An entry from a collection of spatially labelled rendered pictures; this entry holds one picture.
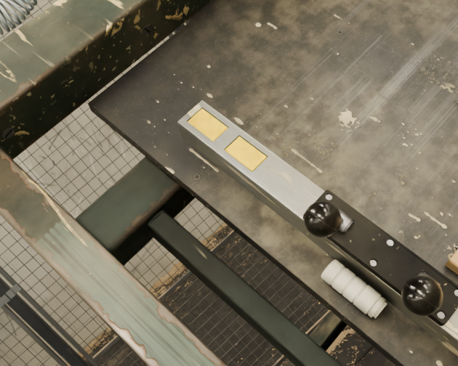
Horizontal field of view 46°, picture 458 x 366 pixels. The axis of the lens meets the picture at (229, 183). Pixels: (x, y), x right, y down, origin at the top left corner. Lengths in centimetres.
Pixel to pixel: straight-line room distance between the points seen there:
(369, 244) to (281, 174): 14
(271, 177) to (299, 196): 4
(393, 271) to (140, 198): 36
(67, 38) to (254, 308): 45
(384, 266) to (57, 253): 39
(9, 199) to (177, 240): 23
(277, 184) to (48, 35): 38
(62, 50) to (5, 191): 20
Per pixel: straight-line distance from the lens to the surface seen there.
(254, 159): 72
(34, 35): 83
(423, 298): 54
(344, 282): 67
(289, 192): 69
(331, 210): 56
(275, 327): 73
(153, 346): 63
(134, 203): 79
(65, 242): 69
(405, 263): 67
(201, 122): 75
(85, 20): 82
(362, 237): 67
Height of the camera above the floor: 175
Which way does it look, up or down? 15 degrees down
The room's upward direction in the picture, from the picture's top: 39 degrees counter-clockwise
